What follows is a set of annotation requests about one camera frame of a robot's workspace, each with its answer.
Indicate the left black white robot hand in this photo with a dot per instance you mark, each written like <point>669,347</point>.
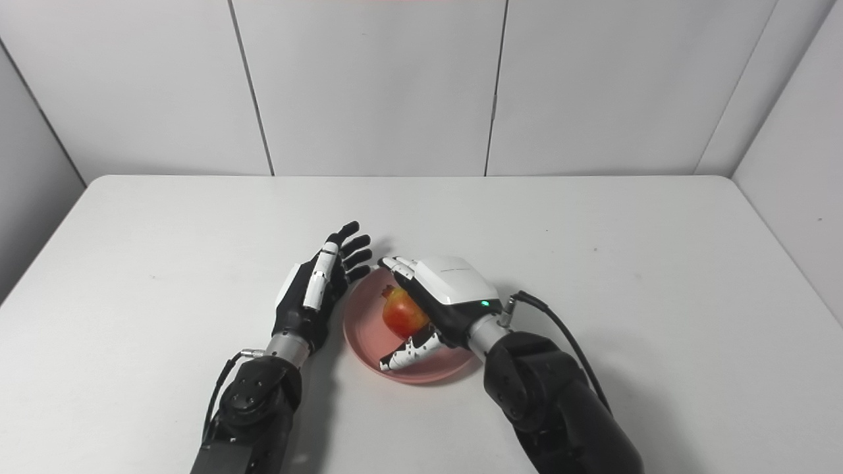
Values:
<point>296,316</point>

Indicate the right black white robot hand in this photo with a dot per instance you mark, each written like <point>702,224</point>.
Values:
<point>454,293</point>

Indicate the red pomegranate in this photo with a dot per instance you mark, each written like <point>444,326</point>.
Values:
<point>403,316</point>

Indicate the pink round plate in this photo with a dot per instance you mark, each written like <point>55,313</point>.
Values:
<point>369,336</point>

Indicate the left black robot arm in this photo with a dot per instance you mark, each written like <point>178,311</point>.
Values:
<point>253,408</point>

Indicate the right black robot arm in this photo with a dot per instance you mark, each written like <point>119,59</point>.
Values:
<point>553,401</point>

